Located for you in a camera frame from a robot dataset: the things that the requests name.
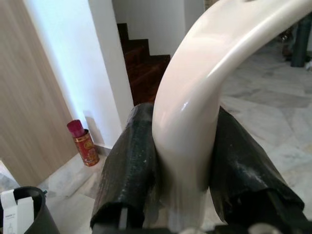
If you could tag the black round bin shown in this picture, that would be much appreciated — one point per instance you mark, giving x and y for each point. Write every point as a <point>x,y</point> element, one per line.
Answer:
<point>36,214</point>

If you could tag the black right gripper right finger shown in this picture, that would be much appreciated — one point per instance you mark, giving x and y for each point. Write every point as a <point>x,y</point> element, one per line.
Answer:
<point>239,161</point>

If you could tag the red gold printed can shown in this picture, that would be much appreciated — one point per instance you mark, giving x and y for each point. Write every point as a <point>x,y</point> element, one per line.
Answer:
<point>85,148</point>

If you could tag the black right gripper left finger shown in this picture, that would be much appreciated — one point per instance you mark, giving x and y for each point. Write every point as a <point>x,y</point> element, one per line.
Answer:
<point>131,156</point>

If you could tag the tall dark cylinder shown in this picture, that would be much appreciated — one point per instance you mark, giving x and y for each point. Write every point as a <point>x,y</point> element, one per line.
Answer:
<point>301,44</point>

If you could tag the dark wooden staircase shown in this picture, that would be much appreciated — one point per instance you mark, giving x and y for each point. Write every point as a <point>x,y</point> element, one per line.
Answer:
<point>143,70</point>

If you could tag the white cardboard box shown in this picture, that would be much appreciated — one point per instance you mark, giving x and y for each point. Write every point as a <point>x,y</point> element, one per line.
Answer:
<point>14,209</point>

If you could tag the light wood panel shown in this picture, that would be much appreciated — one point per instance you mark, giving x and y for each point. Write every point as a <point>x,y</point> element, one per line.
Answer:
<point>29,97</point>

